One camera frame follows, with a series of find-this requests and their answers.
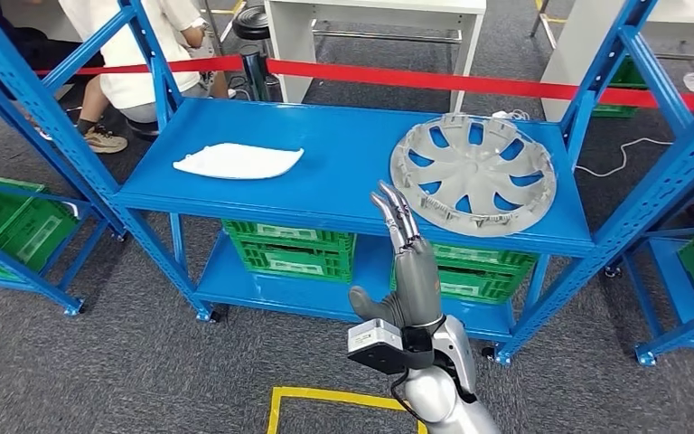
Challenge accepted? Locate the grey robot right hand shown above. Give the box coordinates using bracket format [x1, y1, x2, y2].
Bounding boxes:
[348, 180, 447, 331]

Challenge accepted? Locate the grey plastic wheel cover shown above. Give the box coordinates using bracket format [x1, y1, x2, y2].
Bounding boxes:
[389, 113, 558, 238]

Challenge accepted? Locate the blue metal shelf rack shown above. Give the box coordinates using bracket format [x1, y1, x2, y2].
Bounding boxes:
[604, 212, 694, 368]
[0, 0, 694, 366]
[0, 47, 129, 317]

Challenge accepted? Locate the white plastic panel part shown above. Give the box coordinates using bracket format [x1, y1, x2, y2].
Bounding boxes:
[173, 142, 305, 181]

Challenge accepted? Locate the red barrier belt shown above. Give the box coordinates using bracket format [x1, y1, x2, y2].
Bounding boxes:
[34, 54, 694, 113]

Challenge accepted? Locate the person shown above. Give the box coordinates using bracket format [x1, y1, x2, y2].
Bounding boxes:
[58, 0, 238, 156]

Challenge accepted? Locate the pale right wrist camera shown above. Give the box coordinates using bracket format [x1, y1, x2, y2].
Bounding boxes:
[346, 318, 405, 354]

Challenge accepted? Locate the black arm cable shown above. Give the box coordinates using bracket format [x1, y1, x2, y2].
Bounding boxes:
[389, 368, 423, 420]

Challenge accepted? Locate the black barrier post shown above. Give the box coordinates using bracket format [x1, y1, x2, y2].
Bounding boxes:
[239, 51, 275, 103]

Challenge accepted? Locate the white floor cable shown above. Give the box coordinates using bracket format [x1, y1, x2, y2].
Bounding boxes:
[574, 137, 674, 178]

